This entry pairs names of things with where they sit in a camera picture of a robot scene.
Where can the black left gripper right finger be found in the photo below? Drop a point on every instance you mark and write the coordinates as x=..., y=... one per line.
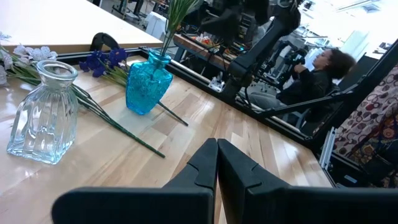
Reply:
x=248, y=199

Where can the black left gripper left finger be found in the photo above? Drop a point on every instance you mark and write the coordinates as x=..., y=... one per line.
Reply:
x=192, y=199

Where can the purple artificial flower bunch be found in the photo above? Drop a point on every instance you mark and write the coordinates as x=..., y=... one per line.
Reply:
x=116, y=56

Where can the white artificial flower bunch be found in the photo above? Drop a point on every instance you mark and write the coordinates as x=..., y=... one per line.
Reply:
x=175, y=15
x=31, y=53

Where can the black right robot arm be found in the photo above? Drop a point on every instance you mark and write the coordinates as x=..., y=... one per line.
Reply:
x=264, y=40

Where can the blue textured glass vase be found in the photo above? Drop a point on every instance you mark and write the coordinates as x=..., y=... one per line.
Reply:
x=146, y=87

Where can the clear ribbed glass vase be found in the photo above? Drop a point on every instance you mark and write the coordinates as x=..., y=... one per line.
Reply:
x=43, y=124

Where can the small white device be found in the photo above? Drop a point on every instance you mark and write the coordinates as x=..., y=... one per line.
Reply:
x=216, y=84

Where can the cluttered wooden workbench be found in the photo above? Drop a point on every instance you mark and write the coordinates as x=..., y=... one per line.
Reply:
x=192, y=45

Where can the white boxy object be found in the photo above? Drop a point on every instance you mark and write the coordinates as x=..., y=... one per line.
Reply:
x=155, y=25

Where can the light wooden desk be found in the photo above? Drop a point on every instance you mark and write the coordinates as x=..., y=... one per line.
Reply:
x=62, y=21

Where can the silver metal bracket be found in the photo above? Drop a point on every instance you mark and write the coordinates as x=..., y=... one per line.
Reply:
x=327, y=146

